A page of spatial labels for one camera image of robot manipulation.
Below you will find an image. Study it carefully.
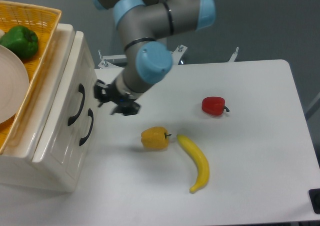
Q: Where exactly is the white drawer cabinet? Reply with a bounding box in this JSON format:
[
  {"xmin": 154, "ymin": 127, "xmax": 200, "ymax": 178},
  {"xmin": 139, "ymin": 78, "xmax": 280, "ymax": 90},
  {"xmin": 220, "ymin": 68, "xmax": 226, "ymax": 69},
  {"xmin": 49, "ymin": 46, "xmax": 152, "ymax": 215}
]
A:
[{"xmin": 0, "ymin": 23, "xmax": 98, "ymax": 193}]

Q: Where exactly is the black lower drawer handle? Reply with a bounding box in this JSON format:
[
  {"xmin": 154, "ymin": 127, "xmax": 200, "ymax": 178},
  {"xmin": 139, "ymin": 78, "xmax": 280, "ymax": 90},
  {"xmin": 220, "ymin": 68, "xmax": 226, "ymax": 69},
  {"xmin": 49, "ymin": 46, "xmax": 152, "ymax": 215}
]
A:
[{"xmin": 78, "ymin": 108, "xmax": 95, "ymax": 146}]

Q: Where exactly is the pink plate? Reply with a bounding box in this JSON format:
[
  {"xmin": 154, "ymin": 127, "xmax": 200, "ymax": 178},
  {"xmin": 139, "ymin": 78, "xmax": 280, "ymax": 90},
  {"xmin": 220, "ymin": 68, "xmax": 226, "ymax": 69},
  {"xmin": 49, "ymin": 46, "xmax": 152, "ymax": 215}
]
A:
[{"xmin": 0, "ymin": 46, "xmax": 29, "ymax": 123}]

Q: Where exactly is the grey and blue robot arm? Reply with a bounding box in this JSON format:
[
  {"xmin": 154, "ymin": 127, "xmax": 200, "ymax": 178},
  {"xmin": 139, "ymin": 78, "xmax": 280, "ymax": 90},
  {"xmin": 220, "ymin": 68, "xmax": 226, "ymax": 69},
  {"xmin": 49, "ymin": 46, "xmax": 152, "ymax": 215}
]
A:
[{"xmin": 92, "ymin": 0, "xmax": 216, "ymax": 116}]

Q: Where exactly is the yellow bell pepper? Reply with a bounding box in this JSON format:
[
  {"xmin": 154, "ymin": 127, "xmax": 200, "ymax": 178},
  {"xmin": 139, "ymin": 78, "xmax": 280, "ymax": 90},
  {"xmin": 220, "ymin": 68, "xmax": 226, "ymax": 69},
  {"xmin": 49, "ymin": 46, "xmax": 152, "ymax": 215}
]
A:
[{"xmin": 140, "ymin": 126, "xmax": 171, "ymax": 150}]

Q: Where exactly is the white round vegetable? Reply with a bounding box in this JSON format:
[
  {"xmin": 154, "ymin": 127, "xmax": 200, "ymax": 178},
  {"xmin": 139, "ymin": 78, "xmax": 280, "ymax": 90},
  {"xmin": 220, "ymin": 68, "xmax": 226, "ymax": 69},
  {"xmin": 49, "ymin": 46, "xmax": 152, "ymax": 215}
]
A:
[{"xmin": 0, "ymin": 30, "xmax": 5, "ymax": 38}]

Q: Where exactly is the red bell pepper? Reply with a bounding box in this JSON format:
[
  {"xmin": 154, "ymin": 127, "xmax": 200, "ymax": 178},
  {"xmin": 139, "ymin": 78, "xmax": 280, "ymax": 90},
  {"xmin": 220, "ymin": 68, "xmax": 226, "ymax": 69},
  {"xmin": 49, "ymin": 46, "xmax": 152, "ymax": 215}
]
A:
[{"xmin": 201, "ymin": 96, "xmax": 230, "ymax": 116}]

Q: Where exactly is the black drawer handle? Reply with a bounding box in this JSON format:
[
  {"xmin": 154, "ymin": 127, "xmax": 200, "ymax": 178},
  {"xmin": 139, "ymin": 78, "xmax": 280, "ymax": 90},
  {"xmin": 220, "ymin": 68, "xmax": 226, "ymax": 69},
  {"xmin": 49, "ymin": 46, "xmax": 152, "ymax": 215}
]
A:
[
  {"xmin": 78, "ymin": 108, "xmax": 95, "ymax": 146},
  {"xmin": 67, "ymin": 83, "xmax": 86, "ymax": 126}
]

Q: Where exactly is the black top drawer handle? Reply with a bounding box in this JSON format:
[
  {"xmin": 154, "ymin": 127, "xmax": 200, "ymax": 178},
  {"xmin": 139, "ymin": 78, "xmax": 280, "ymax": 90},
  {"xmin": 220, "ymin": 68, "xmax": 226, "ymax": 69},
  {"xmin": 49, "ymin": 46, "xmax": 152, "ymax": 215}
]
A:
[{"xmin": 67, "ymin": 83, "xmax": 86, "ymax": 126}]

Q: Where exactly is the yellow woven basket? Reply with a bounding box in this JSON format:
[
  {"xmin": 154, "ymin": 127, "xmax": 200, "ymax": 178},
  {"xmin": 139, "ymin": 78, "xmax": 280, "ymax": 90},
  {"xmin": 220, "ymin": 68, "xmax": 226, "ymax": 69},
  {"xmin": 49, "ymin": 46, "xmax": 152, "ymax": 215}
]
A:
[{"xmin": 0, "ymin": 1, "xmax": 62, "ymax": 154}]

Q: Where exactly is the black corner object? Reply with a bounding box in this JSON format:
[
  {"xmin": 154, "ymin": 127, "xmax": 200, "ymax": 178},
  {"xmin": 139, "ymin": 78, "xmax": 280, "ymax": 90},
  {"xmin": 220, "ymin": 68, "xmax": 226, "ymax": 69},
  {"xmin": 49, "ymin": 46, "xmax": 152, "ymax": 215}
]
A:
[{"xmin": 308, "ymin": 188, "xmax": 320, "ymax": 214}]

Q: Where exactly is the white metal table bracket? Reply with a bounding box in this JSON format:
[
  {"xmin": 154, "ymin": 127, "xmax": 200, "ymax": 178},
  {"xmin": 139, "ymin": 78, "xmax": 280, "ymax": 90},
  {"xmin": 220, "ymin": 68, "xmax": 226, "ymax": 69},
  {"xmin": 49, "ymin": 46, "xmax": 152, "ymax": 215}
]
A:
[
  {"xmin": 171, "ymin": 45, "xmax": 188, "ymax": 65},
  {"xmin": 97, "ymin": 50, "xmax": 128, "ymax": 69},
  {"xmin": 228, "ymin": 47, "xmax": 239, "ymax": 63}
]

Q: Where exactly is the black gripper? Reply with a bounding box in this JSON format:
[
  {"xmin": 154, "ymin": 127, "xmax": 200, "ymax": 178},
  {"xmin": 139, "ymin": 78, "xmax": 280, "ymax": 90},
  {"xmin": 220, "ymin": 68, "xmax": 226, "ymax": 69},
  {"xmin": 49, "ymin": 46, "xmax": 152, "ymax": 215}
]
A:
[{"xmin": 93, "ymin": 80, "xmax": 141, "ymax": 116}]

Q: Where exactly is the green bell pepper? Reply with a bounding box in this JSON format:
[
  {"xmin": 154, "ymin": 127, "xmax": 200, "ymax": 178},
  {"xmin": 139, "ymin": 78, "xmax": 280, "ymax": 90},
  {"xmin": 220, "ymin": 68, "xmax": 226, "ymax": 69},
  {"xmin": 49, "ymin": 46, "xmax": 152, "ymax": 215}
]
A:
[{"xmin": 0, "ymin": 25, "xmax": 39, "ymax": 59}]

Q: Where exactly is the white top drawer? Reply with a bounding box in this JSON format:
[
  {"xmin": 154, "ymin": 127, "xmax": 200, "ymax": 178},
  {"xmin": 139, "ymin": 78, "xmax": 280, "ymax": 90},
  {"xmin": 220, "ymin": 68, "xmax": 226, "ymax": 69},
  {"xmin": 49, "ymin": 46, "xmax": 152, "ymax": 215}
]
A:
[{"xmin": 32, "ymin": 31, "xmax": 97, "ymax": 192}]

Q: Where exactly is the yellow banana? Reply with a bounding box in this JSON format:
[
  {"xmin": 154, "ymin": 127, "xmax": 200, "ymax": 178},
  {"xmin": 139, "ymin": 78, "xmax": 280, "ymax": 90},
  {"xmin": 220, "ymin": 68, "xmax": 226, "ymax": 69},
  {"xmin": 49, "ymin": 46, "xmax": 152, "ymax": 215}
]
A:
[{"xmin": 176, "ymin": 134, "xmax": 210, "ymax": 193}]

